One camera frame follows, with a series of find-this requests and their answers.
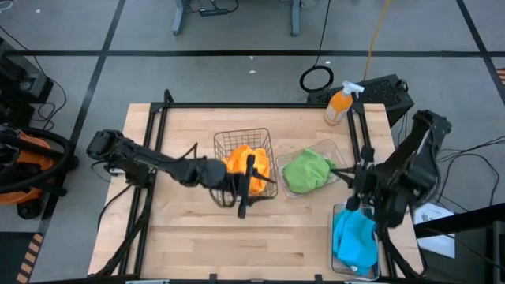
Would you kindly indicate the black table clamp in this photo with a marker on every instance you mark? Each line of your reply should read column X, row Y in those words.
column 168, row 98

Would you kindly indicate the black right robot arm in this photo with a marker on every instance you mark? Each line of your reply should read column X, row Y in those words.
column 414, row 169

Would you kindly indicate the black power strip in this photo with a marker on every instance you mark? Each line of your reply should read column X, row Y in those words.
column 213, row 12

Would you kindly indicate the clear plastic bin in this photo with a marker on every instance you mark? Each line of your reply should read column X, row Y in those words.
column 336, row 272
column 335, row 153

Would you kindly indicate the black overhead crossbeam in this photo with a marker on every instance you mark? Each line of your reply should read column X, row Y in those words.
column 465, row 221

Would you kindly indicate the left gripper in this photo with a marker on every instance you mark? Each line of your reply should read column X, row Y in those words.
column 246, row 185

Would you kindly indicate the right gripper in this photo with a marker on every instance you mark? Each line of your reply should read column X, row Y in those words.
column 365, row 177

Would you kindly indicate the grey desk leg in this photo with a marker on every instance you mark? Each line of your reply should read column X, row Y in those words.
column 178, row 19
column 296, row 19

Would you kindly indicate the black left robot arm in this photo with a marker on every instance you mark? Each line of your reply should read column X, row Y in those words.
column 158, row 161

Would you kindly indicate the black aluminium extrusion frame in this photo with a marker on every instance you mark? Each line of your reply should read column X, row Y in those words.
column 197, row 105

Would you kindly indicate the black perforated computer tower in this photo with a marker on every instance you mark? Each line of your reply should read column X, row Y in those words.
column 378, row 92

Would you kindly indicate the orange black shop vacuum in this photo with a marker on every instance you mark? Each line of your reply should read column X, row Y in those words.
column 27, row 155

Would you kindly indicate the orange spray bottle white trigger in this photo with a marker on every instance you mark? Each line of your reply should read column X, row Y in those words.
column 339, row 106

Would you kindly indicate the white printed paper sheet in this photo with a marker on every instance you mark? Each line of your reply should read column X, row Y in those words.
column 434, row 221

